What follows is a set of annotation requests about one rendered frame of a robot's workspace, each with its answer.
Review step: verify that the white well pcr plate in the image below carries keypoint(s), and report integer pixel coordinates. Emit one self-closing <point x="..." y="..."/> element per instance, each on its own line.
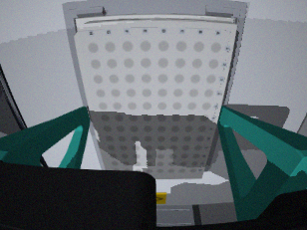
<point x="154" y="84"/>

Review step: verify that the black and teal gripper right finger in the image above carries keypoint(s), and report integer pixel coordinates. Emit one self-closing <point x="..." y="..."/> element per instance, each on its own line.
<point x="285" y="170"/>

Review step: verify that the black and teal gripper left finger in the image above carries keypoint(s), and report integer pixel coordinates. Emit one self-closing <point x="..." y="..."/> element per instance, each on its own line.
<point x="27" y="145"/>

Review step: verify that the grey lab instrument housing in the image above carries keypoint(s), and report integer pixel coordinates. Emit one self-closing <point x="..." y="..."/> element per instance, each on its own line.
<point x="267" y="80"/>

